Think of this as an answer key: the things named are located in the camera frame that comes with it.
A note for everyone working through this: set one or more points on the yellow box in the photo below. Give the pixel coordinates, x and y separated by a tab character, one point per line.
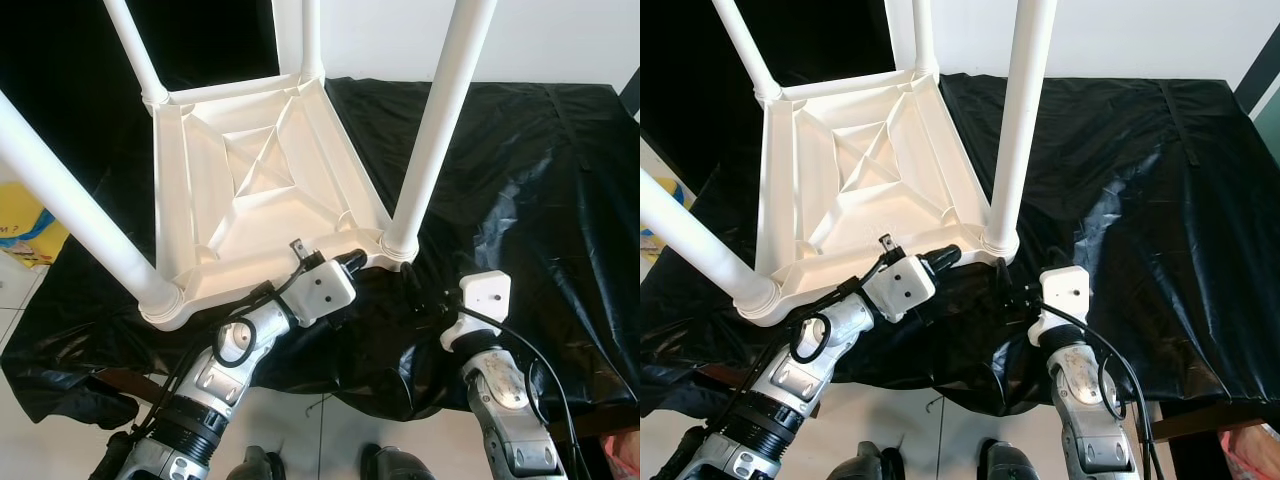
30	235
650	240

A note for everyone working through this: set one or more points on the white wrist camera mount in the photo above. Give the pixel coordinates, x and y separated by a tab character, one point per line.
1065	290
485	295
325	290
900	285

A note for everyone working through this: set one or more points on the red plastic bag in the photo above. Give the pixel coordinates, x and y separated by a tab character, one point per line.
1255	455
625	460

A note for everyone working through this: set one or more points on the grey robot foot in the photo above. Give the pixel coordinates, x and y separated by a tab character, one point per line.
398	465
255	465
1008	462
865	463

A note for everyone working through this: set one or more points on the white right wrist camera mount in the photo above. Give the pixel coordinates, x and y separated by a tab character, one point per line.
1065	290
485	295

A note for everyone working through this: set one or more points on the black plastic table cover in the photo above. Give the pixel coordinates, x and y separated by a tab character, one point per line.
520	200
1150	200

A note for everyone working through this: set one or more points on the white board panel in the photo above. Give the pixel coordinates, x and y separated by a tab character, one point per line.
560	40
1150	40

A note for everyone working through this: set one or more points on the brown wooden table beam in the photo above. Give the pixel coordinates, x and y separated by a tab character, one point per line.
610	420
1210	420

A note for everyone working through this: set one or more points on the dark grey wall post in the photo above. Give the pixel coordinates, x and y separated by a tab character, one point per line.
632	95
1262	85

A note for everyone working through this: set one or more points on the grey robot left foot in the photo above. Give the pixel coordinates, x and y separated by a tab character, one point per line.
865	463
255	465

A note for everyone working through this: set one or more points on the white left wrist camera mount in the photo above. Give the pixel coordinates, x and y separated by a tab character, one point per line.
900	285
325	290

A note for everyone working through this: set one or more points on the grey robot right foot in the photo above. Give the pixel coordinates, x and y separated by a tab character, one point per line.
1008	462
398	465

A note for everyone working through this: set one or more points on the white plastic table leg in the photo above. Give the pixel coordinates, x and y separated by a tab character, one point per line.
1030	100
70	200
312	40
925	35
440	110
690	240
135	50
745	45

